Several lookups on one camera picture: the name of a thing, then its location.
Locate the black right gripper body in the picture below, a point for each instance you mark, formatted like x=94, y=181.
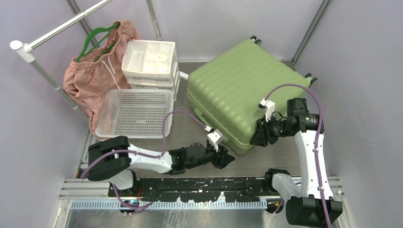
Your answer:
x=275, y=128

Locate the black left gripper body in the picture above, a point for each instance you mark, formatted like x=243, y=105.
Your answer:
x=211, y=155

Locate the green hard-shell suitcase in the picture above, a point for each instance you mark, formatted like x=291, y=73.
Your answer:
x=225, y=92

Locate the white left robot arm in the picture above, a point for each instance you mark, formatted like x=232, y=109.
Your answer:
x=114, y=160

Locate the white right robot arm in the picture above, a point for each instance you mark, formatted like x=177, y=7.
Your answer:
x=310, y=203

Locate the white perforated plastic basket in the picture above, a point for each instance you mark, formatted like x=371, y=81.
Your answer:
x=136, y=114

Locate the white plastic drawer organizer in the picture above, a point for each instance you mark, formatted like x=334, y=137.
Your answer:
x=152, y=65

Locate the pink cloth garment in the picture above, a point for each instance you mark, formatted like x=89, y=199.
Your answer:
x=89, y=78

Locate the white metal clothes rack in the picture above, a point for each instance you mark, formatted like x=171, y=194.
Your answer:
x=27, y=98

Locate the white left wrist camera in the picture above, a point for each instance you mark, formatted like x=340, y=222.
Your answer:
x=215, y=137

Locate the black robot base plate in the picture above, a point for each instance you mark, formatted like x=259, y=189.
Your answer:
x=234, y=189

